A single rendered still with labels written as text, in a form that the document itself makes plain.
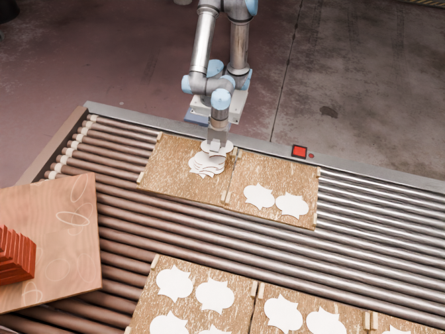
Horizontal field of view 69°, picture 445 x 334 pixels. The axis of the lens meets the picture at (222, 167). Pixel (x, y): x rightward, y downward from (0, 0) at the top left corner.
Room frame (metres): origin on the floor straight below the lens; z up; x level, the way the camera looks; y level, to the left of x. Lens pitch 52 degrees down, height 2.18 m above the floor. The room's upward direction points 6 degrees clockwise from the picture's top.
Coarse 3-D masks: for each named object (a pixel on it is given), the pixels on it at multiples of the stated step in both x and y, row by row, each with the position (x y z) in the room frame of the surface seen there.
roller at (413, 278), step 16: (96, 192) 0.76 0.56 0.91; (128, 208) 0.70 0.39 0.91; (144, 208) 0.70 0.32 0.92; (192, 224) 0.65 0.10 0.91; (208, 224) 0.66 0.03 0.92; (256, 240) 0.61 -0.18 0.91; (272, 240) 0.61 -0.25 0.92; (320, 256) 0.57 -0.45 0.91; (336, 256) 0.57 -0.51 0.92; (384, 272) 0.53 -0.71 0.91; (400, 272) 0.53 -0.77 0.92; (432, 288) 0.49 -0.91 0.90
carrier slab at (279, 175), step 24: (240, 168) 0.97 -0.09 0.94; (264, 168) 0.98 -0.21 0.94; (288, 168) 1.00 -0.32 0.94; (312, 168) 1.01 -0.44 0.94; (240, 192) 0.83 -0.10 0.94; (288, 192) 0.86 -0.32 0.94; (312, 192) 0.87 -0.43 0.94; (264, 216) 0.72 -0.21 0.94; (288, 216) 0.73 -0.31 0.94; (312, 216) 0.74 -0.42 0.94
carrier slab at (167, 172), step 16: (160, 144) 1.06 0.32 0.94; (176, 144) 1.07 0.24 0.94; (192, 144) 1.09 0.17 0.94; (160, 160) 0.96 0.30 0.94; (176, 160) 0.97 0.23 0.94; (144, 176) 0.86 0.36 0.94; (160, 176) 0.87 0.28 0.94; (176, 176) 0.88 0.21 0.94; (192, 176) 0.89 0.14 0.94; (208, 176) 0.90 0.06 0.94; (224, 176) 0.91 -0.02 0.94; (160, 192) 0.78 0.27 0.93; (176, 192) 0.79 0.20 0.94; (192, 192) 0.80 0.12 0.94; (208, 192) 0.81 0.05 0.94
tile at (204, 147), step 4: (204, 140) 1.01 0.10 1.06; (228, 140) 1.03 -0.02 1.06; (204, 144) 0.99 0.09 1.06; (208, 144) 0.99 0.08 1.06; (228, 144) 1.00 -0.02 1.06; (232, 144) 1.01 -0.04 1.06; (204, 148) 0.96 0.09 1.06; (208, 148) 0.97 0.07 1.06; (220, 148) 0.97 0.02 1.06; (224, 148) 0.98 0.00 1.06; (228, 148) 0.98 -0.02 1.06; (232, 148) 0.98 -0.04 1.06; (208, 152) 0.94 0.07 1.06; (212, 152) 0.94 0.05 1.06; (216, 152) 0.95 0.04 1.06; (220, 152) 0.95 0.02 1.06; (224, 152) 0.95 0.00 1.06; (228, 152) 0.96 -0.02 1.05; (224, 156) 0.93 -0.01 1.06
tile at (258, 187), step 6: (252, 186) 0.86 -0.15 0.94; (258, 186) 0.87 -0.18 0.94; (246, 192) 0.83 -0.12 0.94; (252, 192) 0.83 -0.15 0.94; (258, 192) 0.83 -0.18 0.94; (264, 192) 0.84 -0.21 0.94; (270, 192) 0.84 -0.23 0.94; (246, 198) 0.80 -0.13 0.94; (252, 198) 0.80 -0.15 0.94; (258, 198) 0.80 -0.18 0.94; (264, 198) 0.80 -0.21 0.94; (270, 198) 0.81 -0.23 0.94; (252, 204) 0.77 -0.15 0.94; (258, 204) 0.77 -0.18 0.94; (264, 204) 0.77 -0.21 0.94; (270, 204) 0.78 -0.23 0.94
